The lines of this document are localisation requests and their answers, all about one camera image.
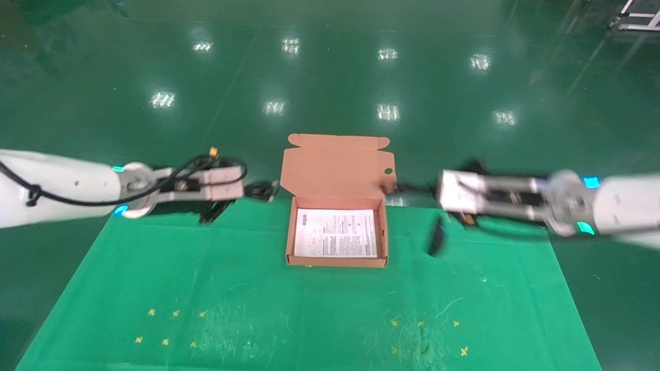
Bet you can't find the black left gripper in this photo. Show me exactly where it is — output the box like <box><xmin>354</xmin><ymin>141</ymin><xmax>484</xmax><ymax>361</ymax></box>
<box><xmin>199</xmin><ymin>200</ymin><xmax>235</xmax><ymax>225</ymax></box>

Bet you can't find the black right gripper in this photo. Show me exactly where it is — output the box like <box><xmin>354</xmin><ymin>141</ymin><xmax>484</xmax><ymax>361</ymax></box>
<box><xmin>448</xmin><ymin>159</ymin><xmax>547</xmax><ymax>241</ymax></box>

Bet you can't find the black data cable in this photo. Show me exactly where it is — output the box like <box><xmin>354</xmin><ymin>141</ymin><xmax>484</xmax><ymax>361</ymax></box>
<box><xmin>244</xmin><ymin>180</ymin><xmax>279</xmax><ymax>202</ymax></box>

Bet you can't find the black wired computer mouse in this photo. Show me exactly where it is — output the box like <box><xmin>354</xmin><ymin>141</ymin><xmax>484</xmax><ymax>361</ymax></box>
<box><xmin>383</xmin><ymin>180</ymin><xmax>448</xmax><ymax>257</ymax></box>

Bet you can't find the open brown cardboard box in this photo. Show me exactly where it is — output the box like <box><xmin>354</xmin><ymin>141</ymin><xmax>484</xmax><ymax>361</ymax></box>
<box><xmin>280</xmin><ymin>133</ymin><xmax>399</xmax><ymax>268</ymax></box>

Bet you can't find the white printed instruction sheet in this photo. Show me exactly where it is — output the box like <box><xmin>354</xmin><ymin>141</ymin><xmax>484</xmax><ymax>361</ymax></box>
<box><xmin>294</xmin><ymin>208</ymin><xmax>378</xmax><ymax>258</ymax></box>

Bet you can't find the green table mat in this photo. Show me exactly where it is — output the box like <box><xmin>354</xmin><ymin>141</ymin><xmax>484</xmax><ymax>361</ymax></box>
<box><xmin>15</xmin><ymin>198</ymin><xmax>603</xmax><ymax>371</ymax></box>

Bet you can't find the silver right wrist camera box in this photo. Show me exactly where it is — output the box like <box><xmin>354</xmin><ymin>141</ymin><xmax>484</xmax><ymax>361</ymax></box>
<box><xmin>437</xmin><ymin>170</ymin><xmax>548</xmax><ymax>222</ymax></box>

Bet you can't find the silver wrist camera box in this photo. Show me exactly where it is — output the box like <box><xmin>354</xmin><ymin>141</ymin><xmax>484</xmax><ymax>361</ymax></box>
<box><xmin>437</xmin><ymin>170</ymin><xmax>548</xmax><ymax>222</ymax></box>
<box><xmin>156</xmin><ymin>166</ymin><xmax>246</xmax><ymax>205</ymax></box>

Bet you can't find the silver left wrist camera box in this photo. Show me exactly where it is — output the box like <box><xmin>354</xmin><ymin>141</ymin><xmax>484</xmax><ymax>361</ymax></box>
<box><xmin>156</xmin><ymin>166</ymin><xmax>246</xmax><ymax>205</ymax></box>

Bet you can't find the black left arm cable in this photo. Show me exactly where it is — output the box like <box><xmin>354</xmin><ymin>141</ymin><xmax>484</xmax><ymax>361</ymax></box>
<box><xmin>0</xmin><ymin>147</ymin><xmax>249</xmax><ymax>208</ymax></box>

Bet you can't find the white metal frame cart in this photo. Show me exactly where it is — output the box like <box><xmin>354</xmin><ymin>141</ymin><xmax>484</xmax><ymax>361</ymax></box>
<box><xmin>608</xmin><ymin>0</ymin><xmax>660</xmax><ymax>32</ymax></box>

